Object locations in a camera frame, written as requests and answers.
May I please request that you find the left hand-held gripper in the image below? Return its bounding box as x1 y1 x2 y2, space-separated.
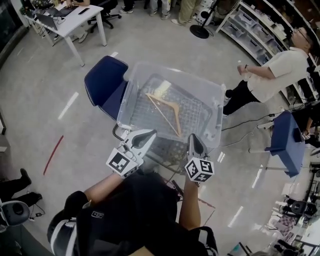
106 129 158 179

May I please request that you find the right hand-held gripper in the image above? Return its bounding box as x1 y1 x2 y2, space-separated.
184 133 215 183

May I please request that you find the wooden clothes hanger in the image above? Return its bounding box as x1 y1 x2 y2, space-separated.
145 92 182 138

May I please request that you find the clear plastic storage bin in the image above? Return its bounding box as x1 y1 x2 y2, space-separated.
116 61 227 148

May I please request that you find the person's left forearm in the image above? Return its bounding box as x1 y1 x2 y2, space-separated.
83 172 123 205

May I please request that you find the person's right forearm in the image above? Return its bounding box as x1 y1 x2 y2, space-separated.
178 178 202 231

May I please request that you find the black lattice crate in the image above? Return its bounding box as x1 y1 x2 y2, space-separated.
112 123 213 173

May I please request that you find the blue office chair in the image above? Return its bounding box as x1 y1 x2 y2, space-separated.
84 55 131 121

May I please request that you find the person's black clothing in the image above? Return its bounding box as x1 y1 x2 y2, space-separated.
46 169 218 256

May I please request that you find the blue table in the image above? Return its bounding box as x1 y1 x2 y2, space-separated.
264 110 307 178

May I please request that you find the black standing fan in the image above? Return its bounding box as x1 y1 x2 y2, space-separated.
189 0 241 40

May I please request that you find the white shelving rack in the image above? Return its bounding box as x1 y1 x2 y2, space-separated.
216 0 320 101

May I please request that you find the black office chair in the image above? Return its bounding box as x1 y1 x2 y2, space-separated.
87 0 122 30

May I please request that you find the white speaker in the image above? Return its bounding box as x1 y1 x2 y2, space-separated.
194 8 215 26

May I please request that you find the white desk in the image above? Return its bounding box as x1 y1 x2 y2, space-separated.
24 3 108 68

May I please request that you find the black laptop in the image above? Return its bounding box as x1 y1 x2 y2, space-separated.
34 12 60 31

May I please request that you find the black floor cable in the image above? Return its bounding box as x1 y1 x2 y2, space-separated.
222 113 273 132

